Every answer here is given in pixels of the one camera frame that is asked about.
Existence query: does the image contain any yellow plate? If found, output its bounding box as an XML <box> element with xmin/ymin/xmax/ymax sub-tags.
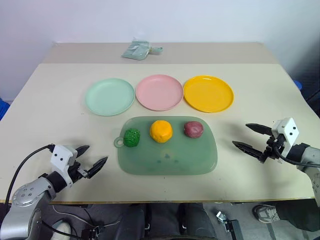
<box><xmin>183</xmin><ymin>75</ymin><xmax>235</xmax><ymax>114</ymax></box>

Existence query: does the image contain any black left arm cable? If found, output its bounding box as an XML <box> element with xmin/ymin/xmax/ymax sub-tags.
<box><xmin>4</xmin><ymin>143</ymin><xmax>56</xmax><ymax>209</ymax></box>

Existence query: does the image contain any green item in plastic bag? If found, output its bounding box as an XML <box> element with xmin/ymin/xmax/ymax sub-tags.
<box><xmin>121</xmin><ymin>39</ymin><xmax>152</xmax><ymax>61</ymax></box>

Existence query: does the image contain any small black box on floor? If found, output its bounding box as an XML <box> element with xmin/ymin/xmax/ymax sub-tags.
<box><xmin>80</xmin><ymin>225</ymin><xmax>101</xmax><ymax>240</ymax></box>

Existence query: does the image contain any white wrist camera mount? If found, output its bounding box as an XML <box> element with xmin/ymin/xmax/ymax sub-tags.
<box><xmin>50</xmin><ymin>144</ymin><xmax>79</xmax><ymax>187</ymax></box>
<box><xmin>271</xmin><ymin>117</ymin><xmax>300</xmax><ymax>157</ymax></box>

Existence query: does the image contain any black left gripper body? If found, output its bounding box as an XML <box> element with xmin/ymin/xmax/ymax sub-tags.
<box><xmin>66</xmin><ymin>160</ymin><xmax>91</xmax><ymax>185</ymax></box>

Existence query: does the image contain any metal bracket on floor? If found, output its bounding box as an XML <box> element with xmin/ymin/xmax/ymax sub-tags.
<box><xmin>215</xmin><ymin>210</ymin><xmax>242</xmax><ymax>240</ymax></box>

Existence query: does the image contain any translucent green tray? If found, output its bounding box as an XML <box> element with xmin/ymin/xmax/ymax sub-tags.
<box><xmin>113</xmin><ymin>115</ymin><xmax>218</xmax><ymax>177</ymax></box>

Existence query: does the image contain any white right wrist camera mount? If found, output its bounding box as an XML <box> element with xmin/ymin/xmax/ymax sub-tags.
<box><xmin>271</xmin><ymin>117</ymin><xmax>300</xmax><ymax>157</ymax></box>

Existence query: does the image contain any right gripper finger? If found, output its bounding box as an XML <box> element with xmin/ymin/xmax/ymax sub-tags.
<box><xmin>231</xmin><ymin>140</ymin><xmax>266</xmax><ymax>161</ymax></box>
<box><xmin>245</xmin><ymin>123</ymin><xmax>273</xmax><ymax>136</ymax></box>

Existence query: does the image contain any green broccoli toy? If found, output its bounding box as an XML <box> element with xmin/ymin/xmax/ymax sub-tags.
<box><xmin>123</xmin><ymin>128</ymin><xmax>141</xmax><ymax>148</ymax></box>

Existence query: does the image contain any thin white floor cable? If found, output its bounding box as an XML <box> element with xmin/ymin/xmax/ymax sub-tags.
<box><xmin>52</xmin><ymin>204</ymin><xmax>91</xmax><ymax>227</ymax></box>

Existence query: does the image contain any pink plate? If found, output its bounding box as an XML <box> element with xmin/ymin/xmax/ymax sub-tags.
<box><xmin>135</xmin><ymin>74</ymin><xmax>185</xmax><ymax>112</ymax></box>

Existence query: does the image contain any light green plate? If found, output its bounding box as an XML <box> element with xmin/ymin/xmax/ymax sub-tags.
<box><xmin>85</xmin><ymin>77</ymin><xmax>136</xmax><ymax>117</ymax></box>

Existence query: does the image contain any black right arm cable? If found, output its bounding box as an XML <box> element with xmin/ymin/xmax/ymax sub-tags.
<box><xmin>272</xmin><ymin>139</ymin><xmax>320</xmax><ymax>168</ymax></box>

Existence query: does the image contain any dark red fruit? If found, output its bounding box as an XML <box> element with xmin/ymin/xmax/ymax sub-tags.
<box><xmin>183</xmin><ymin>120</ymin><xmax>204</xmax><ymax>139</ymax></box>

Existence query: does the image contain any dark trouser leg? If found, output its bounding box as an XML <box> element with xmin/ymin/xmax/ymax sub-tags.
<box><xmin>271</xmin><ymin>199</ymin><xmax>320</xmax><ymax>232</ymax></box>

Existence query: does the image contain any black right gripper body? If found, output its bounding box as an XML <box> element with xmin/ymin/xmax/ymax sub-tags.
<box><xmin>258</xmin><ymin>133</ymin><xmax>287</xmax><ymax>165</ymax></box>

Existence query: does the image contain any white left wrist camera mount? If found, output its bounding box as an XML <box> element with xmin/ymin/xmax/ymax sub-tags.
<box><xmin>50</xmin><ymin>144</ymin><xmax>79</xmax><ymax>187</ymax></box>

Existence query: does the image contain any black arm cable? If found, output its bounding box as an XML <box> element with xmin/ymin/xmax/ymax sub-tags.
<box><xmin>272</xmin><ymin>139</ymin><xmax>320</xmax><ymax>168</ymax></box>
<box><xmin>4</xmin><ymin>143</ymin><xmax>56</xmax><ymax>209</ymax></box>

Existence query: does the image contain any grey and white sneaker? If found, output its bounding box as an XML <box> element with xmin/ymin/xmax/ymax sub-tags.
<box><xmin>252</xmin><ymin>204</ymin><xmax>281</xmax><ymax>224</ymax></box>

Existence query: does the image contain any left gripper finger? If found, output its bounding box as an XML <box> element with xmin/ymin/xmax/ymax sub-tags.
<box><xmin>75</xmin><ymin>144</ymin><xmax>91</xmax><ymax>159</ymax></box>
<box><xmin>85</xmin><ymin>156</ymin><xmax>109</xmax><ymax>179</ymax></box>

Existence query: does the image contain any orange fruit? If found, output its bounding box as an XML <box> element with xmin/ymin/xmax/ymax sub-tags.
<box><xmin>149</xmin><ymin>119</ymin><xmax>174</xmax><ymax>144</ymax></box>

